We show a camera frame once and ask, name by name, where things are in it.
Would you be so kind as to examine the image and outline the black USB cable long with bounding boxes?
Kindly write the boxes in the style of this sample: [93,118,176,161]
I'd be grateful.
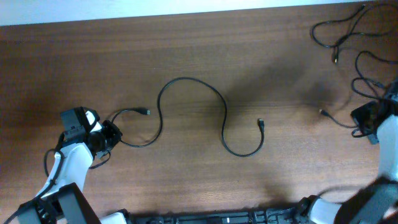
[121,77,265,158]

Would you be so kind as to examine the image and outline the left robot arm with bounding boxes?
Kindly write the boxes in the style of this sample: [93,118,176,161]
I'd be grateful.
[6,107,130,223]

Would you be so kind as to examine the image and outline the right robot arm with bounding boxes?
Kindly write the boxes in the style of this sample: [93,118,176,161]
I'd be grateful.
[294,80,397,223]

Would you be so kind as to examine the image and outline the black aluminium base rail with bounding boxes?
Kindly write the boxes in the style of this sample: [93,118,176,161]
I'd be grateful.
[127,206,311,224]

